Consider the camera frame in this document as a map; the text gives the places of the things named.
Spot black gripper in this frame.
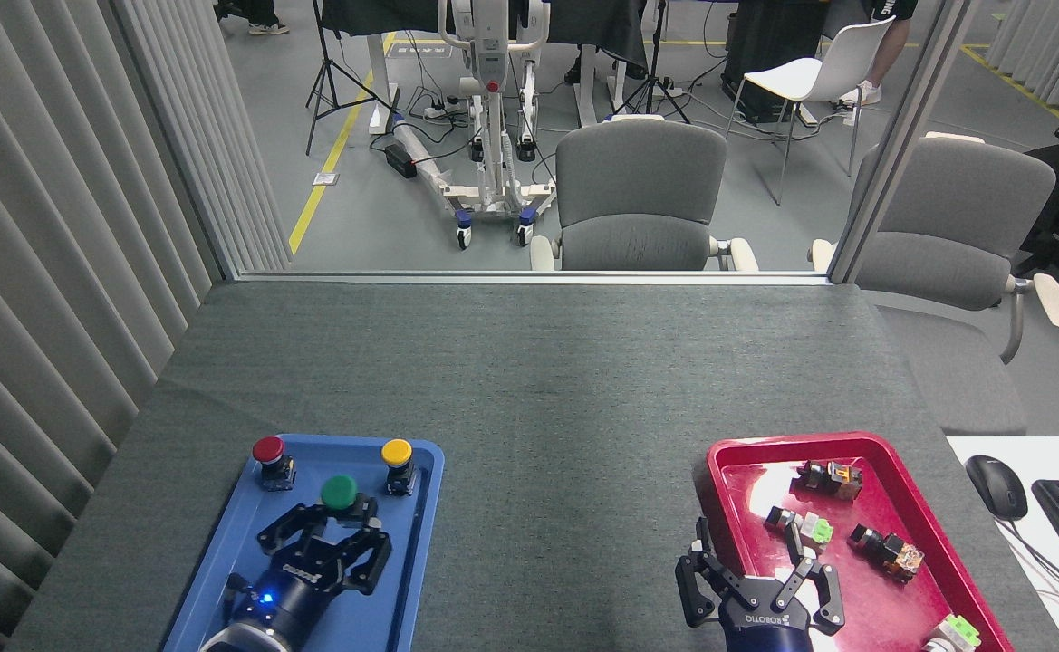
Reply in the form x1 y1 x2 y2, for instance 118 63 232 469
674 518 846 652
241 495 394 640

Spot green push button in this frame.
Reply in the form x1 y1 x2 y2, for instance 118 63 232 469
320 474 361 526

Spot red push button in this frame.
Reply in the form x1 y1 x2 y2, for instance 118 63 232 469
251 436 297 492

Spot yellow push button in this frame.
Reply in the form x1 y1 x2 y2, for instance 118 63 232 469
380 438 419 497

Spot blue plastic tray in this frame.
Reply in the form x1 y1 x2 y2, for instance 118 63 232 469
164 433 446 652

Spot red plastic tray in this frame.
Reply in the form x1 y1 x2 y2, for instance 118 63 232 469
706 432 1016 652

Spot black computer mouse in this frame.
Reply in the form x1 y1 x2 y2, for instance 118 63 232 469
965 455 1029 522

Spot white desk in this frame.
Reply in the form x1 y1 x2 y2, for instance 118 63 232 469
946 436 1059 652

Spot grey office chair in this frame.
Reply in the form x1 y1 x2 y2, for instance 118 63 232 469
808 132 1059 365
529 115 759 273

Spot white stand on wheels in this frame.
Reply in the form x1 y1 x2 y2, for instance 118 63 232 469
393 0 559 251

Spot black tripod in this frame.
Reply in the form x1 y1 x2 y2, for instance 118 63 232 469
613 0 691 125
305 0 396 157

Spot white plastic chair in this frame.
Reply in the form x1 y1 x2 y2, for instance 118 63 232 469
726 16 897 206

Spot person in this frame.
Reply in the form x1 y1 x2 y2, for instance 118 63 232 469
840 0 919 108
217 0 292 36

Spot black equipment case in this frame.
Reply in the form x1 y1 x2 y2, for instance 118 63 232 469
721 0 827 124

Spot grey switch with green lens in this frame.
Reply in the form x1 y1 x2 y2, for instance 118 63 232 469
923 614 983 652
765 506 834 553

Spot black switch with orange lens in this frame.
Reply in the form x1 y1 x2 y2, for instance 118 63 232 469
796 459 863 502
848 523 926 583

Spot silver frame post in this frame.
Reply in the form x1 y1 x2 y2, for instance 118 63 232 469
828 0 979 285

